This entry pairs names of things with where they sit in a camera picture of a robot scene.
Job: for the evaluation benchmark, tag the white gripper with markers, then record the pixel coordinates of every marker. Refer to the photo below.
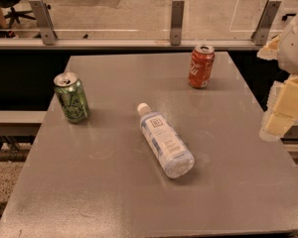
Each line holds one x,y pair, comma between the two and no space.
295,50

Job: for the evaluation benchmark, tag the blue labelled plastic water bottle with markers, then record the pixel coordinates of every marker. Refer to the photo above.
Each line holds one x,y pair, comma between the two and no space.
172,154

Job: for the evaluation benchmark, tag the black office chair right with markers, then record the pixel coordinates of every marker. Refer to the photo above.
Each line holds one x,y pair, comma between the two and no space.
286,16

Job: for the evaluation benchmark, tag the red cola can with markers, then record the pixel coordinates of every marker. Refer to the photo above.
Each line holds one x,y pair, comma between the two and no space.
201,65

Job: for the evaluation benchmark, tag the green soda can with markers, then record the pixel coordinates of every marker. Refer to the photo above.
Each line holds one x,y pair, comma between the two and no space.
70,93

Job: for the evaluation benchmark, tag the grey side bench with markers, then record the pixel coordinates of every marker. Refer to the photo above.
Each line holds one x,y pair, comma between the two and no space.
20,123

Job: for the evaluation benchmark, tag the right metal bracket post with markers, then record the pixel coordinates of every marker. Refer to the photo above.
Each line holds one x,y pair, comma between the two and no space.
261,33

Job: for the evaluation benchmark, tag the metal bracket post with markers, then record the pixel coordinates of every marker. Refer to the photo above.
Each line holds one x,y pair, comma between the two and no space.
44,21
177,14
261,33

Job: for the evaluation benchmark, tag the metal rail barrier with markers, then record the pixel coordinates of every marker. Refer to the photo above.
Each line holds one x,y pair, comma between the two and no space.
93,44

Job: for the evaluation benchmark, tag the middle metal bracket post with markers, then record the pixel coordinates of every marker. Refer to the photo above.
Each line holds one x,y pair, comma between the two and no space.
177,14

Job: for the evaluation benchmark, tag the left metal bracket post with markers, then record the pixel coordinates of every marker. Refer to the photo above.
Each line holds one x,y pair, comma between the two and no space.
44,21

